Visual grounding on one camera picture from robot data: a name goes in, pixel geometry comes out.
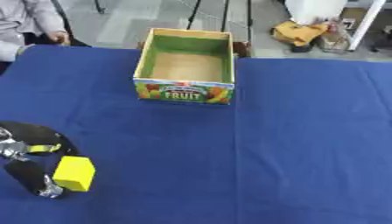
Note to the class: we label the yellow bag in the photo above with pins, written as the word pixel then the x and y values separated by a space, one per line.
pixel 298 32

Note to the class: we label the clear plastic bag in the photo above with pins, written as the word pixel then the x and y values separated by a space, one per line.
pixel 335 37

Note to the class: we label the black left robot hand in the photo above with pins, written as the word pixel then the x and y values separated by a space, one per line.
pixel 30 137

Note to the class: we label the yellow rectangular block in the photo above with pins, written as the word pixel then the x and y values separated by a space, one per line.
pixel 74 173

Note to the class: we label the person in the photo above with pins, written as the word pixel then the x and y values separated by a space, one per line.
pixel 25 23

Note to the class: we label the black tripod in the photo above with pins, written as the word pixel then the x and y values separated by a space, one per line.
pixel 222 14

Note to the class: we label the cardboard box with green inside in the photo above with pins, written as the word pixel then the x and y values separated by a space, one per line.
pixel 187 66

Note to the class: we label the white table leg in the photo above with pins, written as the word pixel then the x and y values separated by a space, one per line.
pixel 366 24

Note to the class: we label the person's hand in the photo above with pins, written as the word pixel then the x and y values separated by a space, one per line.
pixel 59 37

